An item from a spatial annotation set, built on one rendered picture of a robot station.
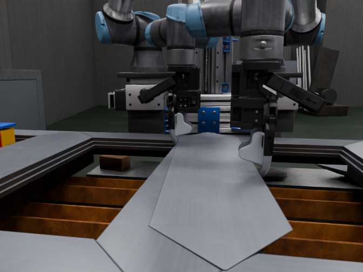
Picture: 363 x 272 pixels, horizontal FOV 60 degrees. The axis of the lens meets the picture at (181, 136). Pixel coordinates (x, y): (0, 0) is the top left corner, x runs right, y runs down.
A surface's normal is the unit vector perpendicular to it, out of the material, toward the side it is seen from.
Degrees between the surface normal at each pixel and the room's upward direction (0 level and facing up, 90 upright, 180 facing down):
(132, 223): 0
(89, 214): 90
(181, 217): 0
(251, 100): 90
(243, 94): 90
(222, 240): 1
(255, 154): 93
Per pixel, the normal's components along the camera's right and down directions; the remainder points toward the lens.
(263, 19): -0.16, 0.19
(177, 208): 0.00, -0.98
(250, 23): -0.74, 0.13
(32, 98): 0.99, 0.03
